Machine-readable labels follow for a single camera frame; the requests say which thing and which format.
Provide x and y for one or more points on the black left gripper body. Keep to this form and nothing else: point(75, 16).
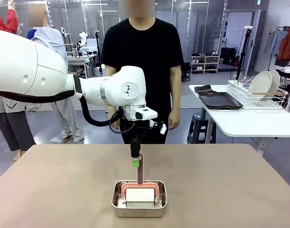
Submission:
point(136, 133)

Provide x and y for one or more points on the brown serving tray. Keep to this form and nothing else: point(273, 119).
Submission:
point(202, 88)
point(223, 101)

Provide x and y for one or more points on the white round plate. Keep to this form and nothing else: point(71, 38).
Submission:
point(259, 85)
point(276, 80)

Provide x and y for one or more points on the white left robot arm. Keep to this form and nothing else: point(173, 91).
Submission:
point(28, 71)

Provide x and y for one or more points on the person's left forearm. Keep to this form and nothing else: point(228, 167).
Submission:
point(175, 102)

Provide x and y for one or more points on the person's right forearm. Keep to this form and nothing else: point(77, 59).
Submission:
point(111, 111)

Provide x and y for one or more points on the person's right hand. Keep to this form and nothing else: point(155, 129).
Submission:
point(115, 123)

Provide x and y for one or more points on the person's left hand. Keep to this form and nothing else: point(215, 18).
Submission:
point(174, 121)

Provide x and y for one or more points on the rectangular steel container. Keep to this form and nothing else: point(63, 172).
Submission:
point(140, 212)

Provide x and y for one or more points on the grey plastic stool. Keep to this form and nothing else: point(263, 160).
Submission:
point(201, 128)

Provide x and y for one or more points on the small black step stool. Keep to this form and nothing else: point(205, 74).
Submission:
point(186, 76)

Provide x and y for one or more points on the person in black t-shirt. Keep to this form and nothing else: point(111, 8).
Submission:
point(154, 59)

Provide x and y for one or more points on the white workbench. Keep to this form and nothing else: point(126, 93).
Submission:
point(76, 58)

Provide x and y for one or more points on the white shoe rack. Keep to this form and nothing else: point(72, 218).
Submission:
point(204, 57)

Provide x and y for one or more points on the white side table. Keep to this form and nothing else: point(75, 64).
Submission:
point(254, 121)

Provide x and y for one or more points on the black bags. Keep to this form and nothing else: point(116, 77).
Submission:
point(227, 57)

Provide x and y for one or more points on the person in blue top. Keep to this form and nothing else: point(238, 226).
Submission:
point(30, 34)

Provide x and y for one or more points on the black tripod stand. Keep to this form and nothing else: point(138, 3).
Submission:
point(248, 40)

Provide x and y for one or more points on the black clothes rack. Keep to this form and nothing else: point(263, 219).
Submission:
point(268, 71)

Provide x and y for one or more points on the grey hanging shirt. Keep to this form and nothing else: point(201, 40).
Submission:
point(274, 42)

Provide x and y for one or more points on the orange hanging jacket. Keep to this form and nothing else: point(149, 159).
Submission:
point(287, 47)

